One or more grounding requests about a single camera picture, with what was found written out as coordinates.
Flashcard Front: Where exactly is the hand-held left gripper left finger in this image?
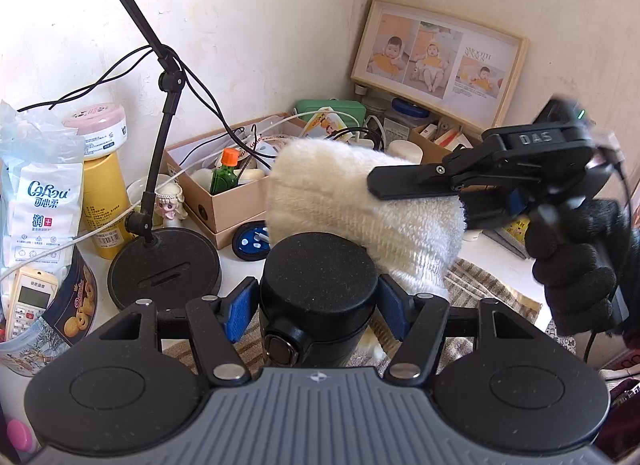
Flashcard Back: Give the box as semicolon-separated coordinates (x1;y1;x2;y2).
100;277;262;387

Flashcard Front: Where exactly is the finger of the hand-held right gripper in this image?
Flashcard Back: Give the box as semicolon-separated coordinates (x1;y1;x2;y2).
459;185;532;235
367;142;506;202

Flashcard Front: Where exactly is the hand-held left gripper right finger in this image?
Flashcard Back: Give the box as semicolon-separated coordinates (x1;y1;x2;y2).
377;272;545;380

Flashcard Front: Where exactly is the white fluffy towel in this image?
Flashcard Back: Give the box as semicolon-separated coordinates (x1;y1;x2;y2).
265;137;469;297

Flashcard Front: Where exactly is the black thermos bottle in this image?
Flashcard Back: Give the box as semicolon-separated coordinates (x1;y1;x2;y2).
259;232;382;370

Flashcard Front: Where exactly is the person's right hand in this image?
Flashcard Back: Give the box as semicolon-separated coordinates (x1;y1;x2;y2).
524;199;640;337

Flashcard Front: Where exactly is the yellow printed packet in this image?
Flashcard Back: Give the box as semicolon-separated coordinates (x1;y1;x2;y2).
500;217;533;247

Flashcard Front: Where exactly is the small white jar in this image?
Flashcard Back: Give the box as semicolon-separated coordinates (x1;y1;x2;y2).
387;140;427;164

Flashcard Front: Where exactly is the small cardboard box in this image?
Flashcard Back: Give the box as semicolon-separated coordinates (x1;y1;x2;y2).
410;117;487;166

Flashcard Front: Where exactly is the blue spotted paddle brush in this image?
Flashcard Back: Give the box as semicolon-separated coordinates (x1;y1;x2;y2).
232;221;272;262

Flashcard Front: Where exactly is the brown striped towel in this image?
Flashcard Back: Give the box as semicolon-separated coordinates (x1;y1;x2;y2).
165;257;545;376

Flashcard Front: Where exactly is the black desk stand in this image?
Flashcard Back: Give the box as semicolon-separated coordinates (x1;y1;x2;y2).
0;0;223;311

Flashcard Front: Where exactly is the open cardboard box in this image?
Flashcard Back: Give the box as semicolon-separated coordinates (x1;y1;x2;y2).
162;117;306;251

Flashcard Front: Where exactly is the orange and white packet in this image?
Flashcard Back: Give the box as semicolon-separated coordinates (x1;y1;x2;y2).
302;112;352;142

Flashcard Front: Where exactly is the green plastic case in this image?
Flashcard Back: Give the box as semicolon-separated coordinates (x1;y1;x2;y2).
292;99;366;130

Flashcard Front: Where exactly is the small doll figurine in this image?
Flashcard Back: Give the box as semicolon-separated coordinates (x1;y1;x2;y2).
154;182;189;229

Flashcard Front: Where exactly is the green bottle with orange cap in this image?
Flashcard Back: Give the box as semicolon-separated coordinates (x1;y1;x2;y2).
210;147;244;196

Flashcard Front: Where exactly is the white cup with red print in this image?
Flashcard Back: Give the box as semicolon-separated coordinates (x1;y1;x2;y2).
242;134;286;170

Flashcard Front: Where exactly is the yellow canister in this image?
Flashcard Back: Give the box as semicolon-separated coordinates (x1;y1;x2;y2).
80;152;137;261

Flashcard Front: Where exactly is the blue cookie tin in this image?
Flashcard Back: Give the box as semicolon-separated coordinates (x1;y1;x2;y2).
0;245;99;377

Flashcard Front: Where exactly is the white remote control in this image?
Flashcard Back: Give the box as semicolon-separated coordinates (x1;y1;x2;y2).
9;267;62;344

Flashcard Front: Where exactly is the white tissue pack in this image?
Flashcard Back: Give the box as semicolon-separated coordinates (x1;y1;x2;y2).
0;100;87;273

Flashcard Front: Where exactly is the white jar with pink lid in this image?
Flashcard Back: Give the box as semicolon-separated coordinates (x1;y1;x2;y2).
62;102;129;162

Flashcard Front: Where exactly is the pink round object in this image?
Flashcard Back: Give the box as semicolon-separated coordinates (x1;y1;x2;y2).
6;419;32;452

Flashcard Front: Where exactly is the wooden photo frame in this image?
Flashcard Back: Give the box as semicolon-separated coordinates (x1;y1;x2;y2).
350;0;531;133

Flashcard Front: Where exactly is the white cable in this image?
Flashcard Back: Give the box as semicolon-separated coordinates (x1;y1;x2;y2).
0;114;361;286

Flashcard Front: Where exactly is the black cable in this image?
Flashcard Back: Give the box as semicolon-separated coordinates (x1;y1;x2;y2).
17;42;281;160

